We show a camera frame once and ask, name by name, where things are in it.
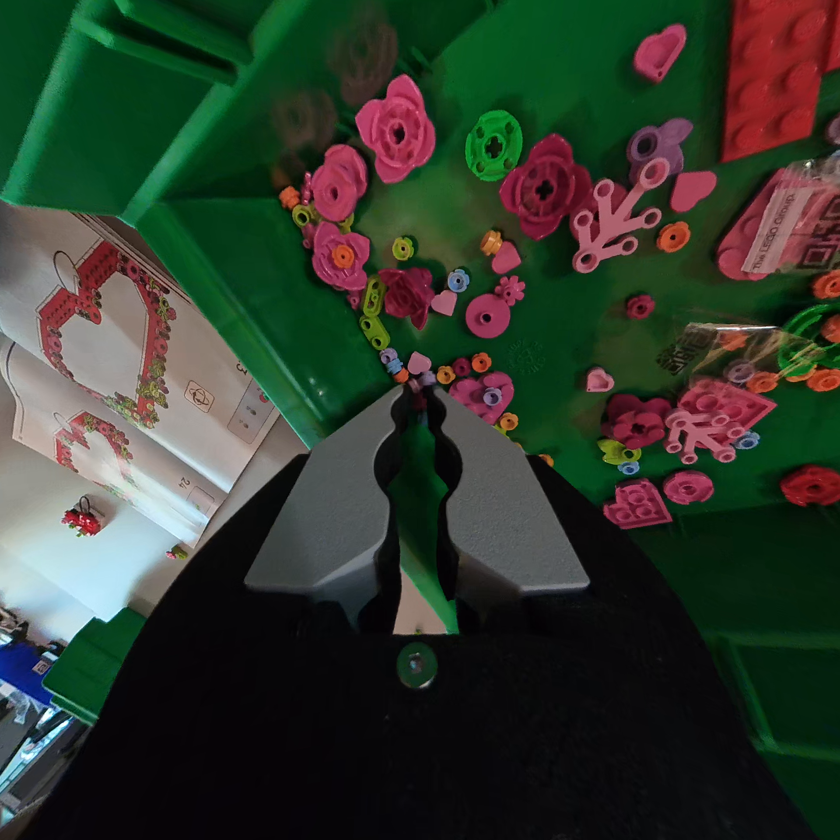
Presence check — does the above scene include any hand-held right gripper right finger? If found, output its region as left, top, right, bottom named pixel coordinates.
left=428, top=387, right=592, bottom=616

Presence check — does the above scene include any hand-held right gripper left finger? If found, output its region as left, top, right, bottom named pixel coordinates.
left=244, top=386, right=413, bottom=630

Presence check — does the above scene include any green plastic bin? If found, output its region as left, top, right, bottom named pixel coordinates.
left=0, top=0, right=840, bottom=828

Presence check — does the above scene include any red corner lego with string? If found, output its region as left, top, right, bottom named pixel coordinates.
left=61, top=495, right=107, bottom=539

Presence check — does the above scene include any pile of lego pieces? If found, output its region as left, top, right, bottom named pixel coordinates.
left=276, top=23, right=840, bottom=529

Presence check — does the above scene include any lego instruction booklet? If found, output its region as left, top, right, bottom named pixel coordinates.
left=0, top=200, right=284, bottom=547

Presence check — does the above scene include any red lego plate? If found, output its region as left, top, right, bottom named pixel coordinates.
left=721, top=0, right=840, bottom=164

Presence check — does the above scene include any green storage bin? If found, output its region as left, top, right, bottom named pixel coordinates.
left=41, top=607, right=147, bottom=726

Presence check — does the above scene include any clear plastic bag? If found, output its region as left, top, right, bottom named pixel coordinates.
left=656, top=302, right=840, bottom=421
left=715, top=154, right=840, bottom=282

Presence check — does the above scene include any blue storage bin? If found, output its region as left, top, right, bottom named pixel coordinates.
left=0, top=640, right=63, bottom=700

